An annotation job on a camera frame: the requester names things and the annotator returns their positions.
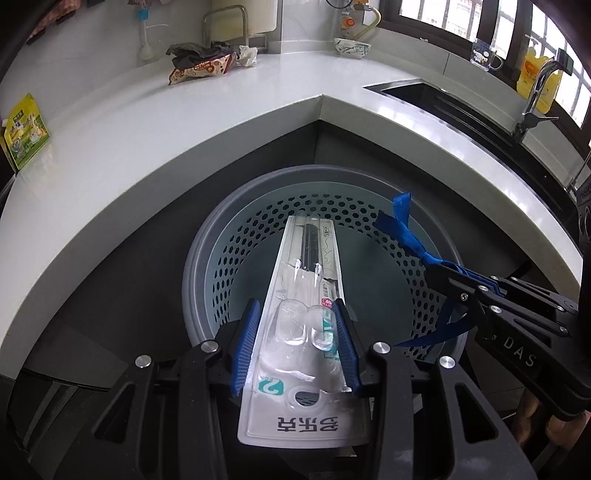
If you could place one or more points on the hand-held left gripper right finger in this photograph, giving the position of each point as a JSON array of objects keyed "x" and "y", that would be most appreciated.
[{"x": 346, "y": 341}]

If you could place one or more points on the small white wrapper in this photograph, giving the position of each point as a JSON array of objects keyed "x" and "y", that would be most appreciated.
[{"x": 248, "y": 56}]

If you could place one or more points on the dark-framed window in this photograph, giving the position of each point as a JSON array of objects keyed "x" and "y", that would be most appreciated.
[{"x": 461, "y": 14}]

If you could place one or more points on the steel sink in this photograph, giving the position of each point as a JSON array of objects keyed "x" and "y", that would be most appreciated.
[{"x": 461, "y": 110}]

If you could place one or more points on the yellow green refill pouch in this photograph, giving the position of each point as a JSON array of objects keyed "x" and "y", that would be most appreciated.
[{"x": 25, "y": 134}]

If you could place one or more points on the black plastic bag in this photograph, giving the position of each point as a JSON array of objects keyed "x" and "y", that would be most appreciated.
[{"x": 189, "y": 50}]

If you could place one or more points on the steel faucet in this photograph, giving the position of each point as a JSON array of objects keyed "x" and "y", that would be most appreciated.
[{"x": 538, "y": 87}]

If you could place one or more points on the yellow detergent bottle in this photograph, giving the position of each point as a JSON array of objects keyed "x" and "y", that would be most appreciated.
[{"x": 531, "y": 74}]

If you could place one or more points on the orange printed snack wrapper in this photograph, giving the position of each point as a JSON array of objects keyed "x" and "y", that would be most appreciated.
[{"x": 198, "y": 69}]

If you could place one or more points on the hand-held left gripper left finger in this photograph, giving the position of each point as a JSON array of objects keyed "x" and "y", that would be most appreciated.
[{"x": 242, "y": 346}]

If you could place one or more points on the person's right hand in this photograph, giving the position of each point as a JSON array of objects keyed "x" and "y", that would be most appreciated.
[{"x": 563, "y": 431}]

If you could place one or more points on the pink sponge cloth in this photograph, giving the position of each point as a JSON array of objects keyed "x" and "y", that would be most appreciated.
[{"x": 64, "y": 7}]

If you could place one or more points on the white cutting board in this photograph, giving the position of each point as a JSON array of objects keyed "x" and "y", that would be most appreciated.
[{"x": 263, "y": 16}]

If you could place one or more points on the steel dish rack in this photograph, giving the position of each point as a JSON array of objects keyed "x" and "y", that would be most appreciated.
[{"x": 205, "y": 23}]

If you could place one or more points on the clear plastic blister package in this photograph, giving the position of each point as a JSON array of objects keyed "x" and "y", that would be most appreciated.
[{"x": 295, "y": 286}]

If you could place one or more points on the white orange-capped fitting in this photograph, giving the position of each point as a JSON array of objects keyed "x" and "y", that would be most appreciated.
[{"x": 347, "y": 21}]

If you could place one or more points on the glass mug with cartoon print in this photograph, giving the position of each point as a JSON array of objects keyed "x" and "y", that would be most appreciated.
[{"x": 482, "y": 55}]

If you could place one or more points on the grey perforated trash bin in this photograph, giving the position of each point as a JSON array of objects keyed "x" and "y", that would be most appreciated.
[{"x": 221, "y": 258}]

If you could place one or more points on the white patterned bowl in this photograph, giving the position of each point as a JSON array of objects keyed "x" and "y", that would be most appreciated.
[{"x": 351, "y": 48}]

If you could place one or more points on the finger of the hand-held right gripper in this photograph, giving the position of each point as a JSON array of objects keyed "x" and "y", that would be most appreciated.
[
  {"x": 461, "y": 295},
  {"x": 508, "y": 288}
]

